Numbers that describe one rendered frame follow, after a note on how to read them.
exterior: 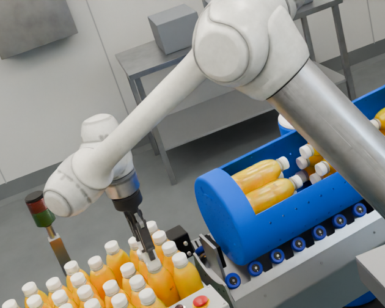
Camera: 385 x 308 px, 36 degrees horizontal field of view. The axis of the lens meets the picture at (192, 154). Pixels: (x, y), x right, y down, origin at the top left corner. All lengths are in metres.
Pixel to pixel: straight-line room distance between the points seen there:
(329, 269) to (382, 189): 0.84
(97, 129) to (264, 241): 0.57
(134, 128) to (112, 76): 3.76
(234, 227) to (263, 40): 0.78
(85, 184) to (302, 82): 0.54
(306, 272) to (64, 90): 3.49
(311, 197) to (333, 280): 0.31
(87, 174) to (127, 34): 3.70
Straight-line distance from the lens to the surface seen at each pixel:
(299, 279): 1.82
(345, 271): 1.91
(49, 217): 1.93
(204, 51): 0.94
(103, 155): 1.27
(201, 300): 1.46
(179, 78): 1.25
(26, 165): 5.19
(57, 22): 4.66
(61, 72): 4.96
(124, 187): 1.48
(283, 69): 0.97
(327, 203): 1.75
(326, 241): 1.84
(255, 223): 1.64
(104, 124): 1.43
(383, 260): 1.51
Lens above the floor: 2.01
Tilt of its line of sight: 25 degrees down
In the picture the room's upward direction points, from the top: 18 degrees counter-clockwise
